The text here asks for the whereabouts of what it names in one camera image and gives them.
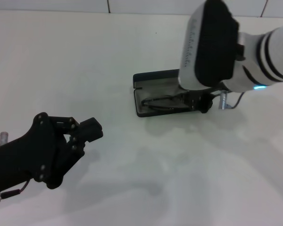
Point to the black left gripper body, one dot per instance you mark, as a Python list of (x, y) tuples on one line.
[(21, 160)]

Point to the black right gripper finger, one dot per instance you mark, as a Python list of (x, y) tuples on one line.
[(188, 105), (186, 96)]

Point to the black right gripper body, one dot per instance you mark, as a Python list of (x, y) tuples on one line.
[(200, 101)]

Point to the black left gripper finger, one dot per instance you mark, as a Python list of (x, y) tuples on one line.
[(92, 127), (75, 153)]

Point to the black thin-framed glasses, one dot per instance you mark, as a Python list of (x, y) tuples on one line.
[(160, 108)]

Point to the black glasses case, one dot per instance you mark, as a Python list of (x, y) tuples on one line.
[(155, 75)]

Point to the silver right connector stub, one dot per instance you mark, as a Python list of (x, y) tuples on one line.
[(222, 101)]

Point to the silver connector stub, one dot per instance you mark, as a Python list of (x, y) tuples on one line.
[(222, 101), (4, 139)]

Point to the silver left connector stub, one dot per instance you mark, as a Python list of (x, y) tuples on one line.
[(4, 139)]

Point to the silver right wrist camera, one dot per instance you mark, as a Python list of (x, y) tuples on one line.
[(214, 47)]

